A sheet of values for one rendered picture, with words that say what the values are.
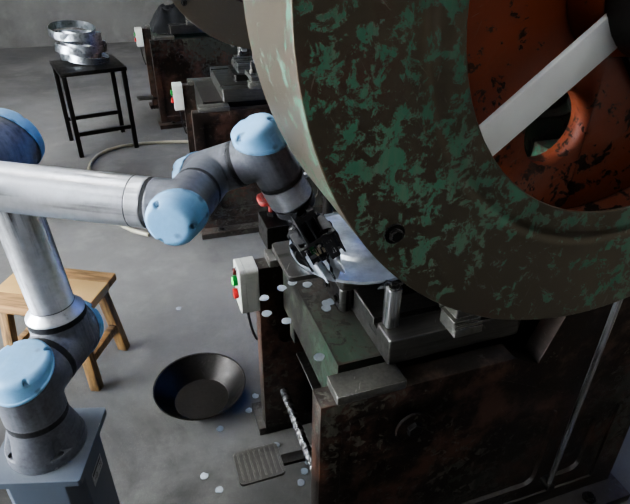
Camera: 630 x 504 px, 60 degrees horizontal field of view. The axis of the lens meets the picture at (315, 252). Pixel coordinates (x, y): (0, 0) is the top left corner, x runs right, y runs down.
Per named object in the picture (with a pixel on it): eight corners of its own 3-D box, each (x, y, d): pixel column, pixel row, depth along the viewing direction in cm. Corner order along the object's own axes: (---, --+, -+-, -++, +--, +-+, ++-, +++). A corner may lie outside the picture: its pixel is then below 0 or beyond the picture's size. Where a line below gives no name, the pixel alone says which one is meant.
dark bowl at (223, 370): (160, 445, 166) (157, 430, 162) (152, 378, 190) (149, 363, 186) (256, 421, 174) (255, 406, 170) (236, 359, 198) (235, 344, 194)
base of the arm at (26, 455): (-7, 476, 105) (-23, 442, 100) (25, 415, 118) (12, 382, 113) (73, 473, 106) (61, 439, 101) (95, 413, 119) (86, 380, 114)
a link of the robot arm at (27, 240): (28, 384, 113) (-89, 129, 84) (67, 337, 125) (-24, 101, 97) (81, 388, 111) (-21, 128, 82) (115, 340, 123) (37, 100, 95)
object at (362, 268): (264, 262, 111) (264, 258, 110) (324, 204, 133) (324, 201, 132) (400, 300, 100) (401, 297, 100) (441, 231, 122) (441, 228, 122)
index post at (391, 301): (386, 329, 105) (391, 289, 99) (380, 320, 107) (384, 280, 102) (399, 326, 105) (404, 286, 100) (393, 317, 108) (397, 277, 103)
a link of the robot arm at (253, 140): (229, 119, 86) (277, 102, 83) (260, 173, 93) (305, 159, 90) (218, 146, 80) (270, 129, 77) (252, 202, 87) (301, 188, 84)
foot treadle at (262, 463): (241, 498, 139) (240, 485, 136) (233, 466, 147) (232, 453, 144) (443, 438, 156) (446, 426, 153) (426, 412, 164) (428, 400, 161)
